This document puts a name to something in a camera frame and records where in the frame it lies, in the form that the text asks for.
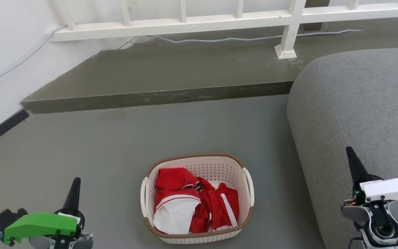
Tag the black skirting board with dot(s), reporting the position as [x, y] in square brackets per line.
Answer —
[2, 129]

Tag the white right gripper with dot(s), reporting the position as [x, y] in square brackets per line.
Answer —
[389, 190]

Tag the grey fabric sofa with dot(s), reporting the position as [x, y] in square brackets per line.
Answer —
[358, 103]

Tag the red sports garment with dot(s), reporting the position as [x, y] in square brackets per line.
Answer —
[216, 207]

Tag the white garment with red trim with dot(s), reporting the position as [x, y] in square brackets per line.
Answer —
[174, 216]

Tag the grey concrete raised step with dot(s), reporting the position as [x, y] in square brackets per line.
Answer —
[185, 69]

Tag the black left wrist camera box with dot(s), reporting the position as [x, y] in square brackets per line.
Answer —
[7, 218]

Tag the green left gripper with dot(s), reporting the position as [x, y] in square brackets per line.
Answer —
[40, 224]

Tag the cream perforated plastic laundry basket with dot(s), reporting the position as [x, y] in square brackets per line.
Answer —
[202, 166]

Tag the white metal railing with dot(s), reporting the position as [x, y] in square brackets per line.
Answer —
[185, 26]

